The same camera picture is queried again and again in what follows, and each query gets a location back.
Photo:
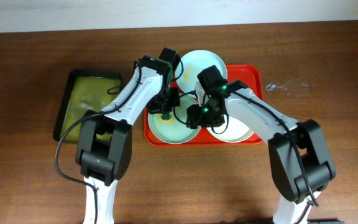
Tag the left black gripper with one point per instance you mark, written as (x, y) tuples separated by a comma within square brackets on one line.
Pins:
[(163, 104)]

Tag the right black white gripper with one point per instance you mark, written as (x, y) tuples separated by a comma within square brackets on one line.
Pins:
[(196, 117)]

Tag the mint green plate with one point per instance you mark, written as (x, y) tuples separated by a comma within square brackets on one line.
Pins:
[(172, 131)]

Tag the white plate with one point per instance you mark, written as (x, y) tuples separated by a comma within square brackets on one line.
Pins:
[(234, 132)]

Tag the light blue top plate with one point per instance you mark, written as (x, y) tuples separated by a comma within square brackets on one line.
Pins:
[(193, 63)]

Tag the red plastic tray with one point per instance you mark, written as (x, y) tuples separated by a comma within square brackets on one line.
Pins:
[(247, 74)]

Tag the yellow green sponge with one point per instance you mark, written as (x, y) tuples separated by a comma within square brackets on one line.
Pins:
[(165, 119)]

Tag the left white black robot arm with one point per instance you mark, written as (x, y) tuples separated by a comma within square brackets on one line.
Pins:
[(104, 146)]

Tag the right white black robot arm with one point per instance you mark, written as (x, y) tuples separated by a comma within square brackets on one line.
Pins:
[(300, 161)]

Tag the black tray with green liquid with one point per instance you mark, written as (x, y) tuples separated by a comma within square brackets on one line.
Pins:
[(85, 90)]

